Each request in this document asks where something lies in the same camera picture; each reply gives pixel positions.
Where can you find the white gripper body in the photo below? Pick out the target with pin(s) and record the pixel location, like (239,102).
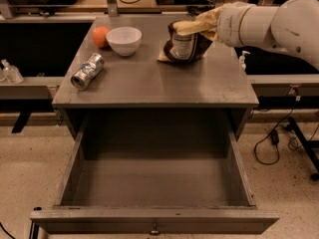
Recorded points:
(229,24)

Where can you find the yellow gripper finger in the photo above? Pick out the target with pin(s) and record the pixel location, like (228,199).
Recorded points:
(211,35)
(205,22)

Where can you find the brown chip bag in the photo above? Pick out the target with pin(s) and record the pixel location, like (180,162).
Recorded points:
(183,48)

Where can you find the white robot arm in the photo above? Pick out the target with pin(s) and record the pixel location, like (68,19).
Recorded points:
(290,29)

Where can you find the grey cabinet counter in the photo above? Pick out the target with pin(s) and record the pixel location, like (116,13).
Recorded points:
(140,80)

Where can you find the open grey top drawer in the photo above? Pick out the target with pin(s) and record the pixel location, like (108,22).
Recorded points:
(179,168)

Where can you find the metal drawer knob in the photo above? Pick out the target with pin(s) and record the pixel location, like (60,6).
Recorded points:
(155,231)

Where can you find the white pump bottle right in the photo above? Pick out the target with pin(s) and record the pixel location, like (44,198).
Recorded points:
(242,58)

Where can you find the white ceramic bowl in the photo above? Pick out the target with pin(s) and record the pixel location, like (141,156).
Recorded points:
(124,40)

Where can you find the orange fruit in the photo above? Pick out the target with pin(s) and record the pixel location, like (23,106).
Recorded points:
(99,37)

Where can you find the silver soda can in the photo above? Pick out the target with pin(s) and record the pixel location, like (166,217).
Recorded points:
(89,69)

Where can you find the black table leg right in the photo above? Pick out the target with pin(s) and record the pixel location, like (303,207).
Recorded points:
(309,146)

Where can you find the clear sanitizer bottle left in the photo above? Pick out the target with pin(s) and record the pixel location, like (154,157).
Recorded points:
(12,73)

